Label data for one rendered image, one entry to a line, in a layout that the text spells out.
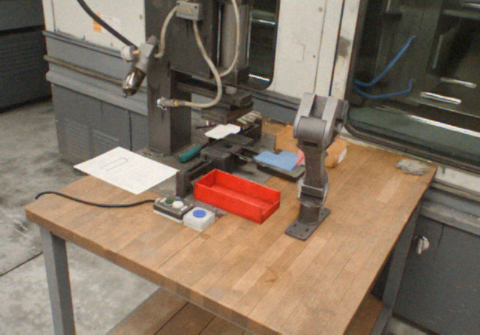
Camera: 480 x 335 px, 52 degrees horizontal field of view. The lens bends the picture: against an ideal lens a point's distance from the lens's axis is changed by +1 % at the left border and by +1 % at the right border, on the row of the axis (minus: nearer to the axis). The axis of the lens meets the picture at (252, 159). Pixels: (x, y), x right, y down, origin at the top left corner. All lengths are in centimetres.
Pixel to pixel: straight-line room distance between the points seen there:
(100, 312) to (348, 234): 141
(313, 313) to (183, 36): 96
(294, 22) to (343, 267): 121
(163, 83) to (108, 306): 122
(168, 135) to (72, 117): 169
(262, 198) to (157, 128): 51
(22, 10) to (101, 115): 175
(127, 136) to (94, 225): 165
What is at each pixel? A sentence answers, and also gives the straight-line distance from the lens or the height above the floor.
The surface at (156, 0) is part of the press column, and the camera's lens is 173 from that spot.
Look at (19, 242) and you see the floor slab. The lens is 307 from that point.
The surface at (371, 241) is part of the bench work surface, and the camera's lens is 150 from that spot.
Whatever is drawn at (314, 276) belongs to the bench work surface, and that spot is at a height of 90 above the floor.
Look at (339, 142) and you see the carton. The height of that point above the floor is 96.
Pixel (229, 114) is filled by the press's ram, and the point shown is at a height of 114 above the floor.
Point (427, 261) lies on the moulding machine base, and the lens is 232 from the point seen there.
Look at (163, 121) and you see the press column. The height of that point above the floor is 103.
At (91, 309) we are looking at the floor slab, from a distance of 256.
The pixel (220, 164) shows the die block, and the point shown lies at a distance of 169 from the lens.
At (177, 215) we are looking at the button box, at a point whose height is 92.
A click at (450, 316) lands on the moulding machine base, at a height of 21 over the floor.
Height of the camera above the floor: 173
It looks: 27 degrees down
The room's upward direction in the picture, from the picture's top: 5 degrees clockwise
